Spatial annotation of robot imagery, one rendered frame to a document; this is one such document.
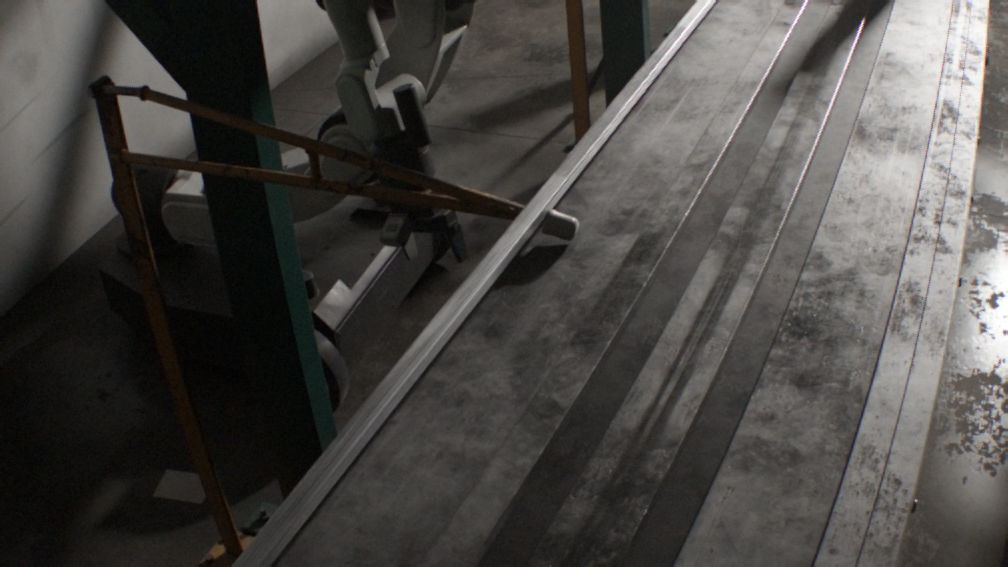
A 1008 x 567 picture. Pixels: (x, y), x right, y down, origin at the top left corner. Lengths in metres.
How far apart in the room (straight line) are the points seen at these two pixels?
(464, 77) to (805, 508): 2.68
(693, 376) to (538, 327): 0.16
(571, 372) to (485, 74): 2.48
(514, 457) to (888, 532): 0.31
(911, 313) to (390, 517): 0.50
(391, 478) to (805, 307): 0.41
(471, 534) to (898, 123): 0.81
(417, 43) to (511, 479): 1.11
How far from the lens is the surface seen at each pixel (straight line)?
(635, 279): 1.14
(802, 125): 1.44
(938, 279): 1.15
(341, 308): 2.15
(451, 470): 0.96
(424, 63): 1.94
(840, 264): 1.17
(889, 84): 1.58
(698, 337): 1.06
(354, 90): 1.77
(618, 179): 1.33
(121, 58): 3.02
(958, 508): 2.00
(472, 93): 3.34
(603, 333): 1.07
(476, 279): 1.09
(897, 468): 0.92
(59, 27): 2.84
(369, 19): 1.77
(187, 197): 2.32
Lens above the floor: 1.38
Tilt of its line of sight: 33 degrees down
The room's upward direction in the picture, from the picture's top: 6 degrees counter-clockwise
